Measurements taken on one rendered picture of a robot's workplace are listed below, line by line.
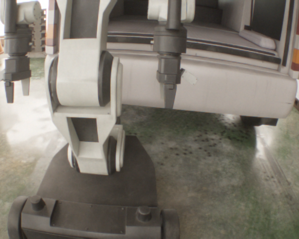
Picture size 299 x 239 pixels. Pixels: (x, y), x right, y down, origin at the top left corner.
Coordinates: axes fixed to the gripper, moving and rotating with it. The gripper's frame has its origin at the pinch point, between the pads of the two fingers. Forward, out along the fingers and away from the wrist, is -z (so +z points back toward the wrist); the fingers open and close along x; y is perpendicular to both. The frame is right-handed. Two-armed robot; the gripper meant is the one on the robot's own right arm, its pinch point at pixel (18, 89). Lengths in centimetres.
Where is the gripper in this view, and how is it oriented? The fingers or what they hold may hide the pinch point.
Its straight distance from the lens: 73.9
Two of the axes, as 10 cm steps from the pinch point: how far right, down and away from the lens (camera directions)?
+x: 0.4, 2.9, -9.6
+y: 10.0, 0.4, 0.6
